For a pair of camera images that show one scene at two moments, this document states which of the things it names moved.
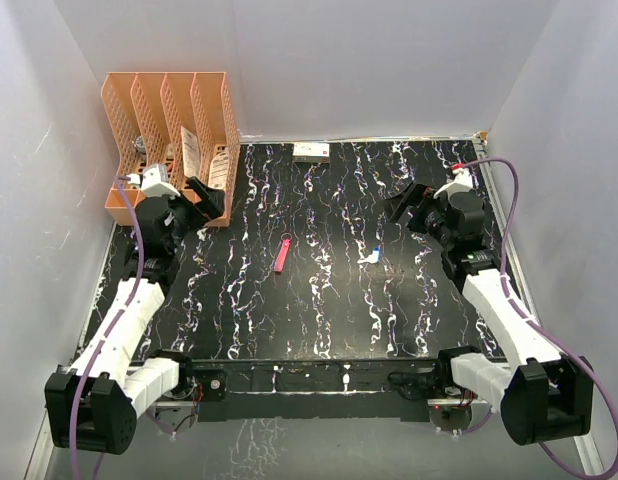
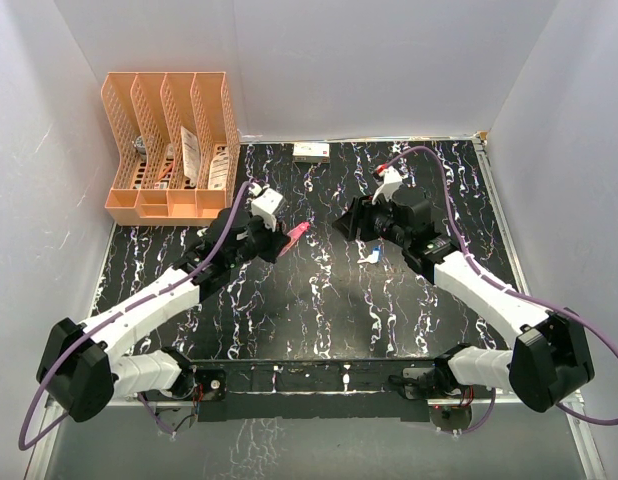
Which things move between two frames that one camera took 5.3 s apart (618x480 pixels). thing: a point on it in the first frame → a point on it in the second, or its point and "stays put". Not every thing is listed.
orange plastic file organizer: x=168 y=127 stays put
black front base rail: x=313 y=388 stays put
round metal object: x=140 y=144 stays put
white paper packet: x=190 y=153 stays put
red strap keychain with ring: x=282 y=255 → x=294 y=234
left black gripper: x=211 y=206 → x=276 y=240
